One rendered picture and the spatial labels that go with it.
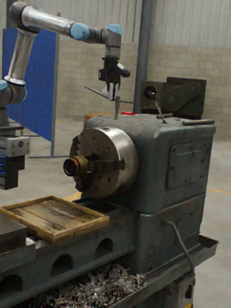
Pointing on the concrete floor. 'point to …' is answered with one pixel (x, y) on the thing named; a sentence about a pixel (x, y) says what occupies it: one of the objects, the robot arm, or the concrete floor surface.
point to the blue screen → (35, 85)
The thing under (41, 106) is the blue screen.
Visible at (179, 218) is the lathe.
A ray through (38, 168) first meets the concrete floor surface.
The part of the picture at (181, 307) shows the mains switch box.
